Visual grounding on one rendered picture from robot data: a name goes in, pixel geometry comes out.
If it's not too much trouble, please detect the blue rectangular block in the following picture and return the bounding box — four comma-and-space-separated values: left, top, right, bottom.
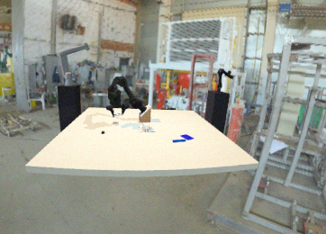
180, 134, 194, 140

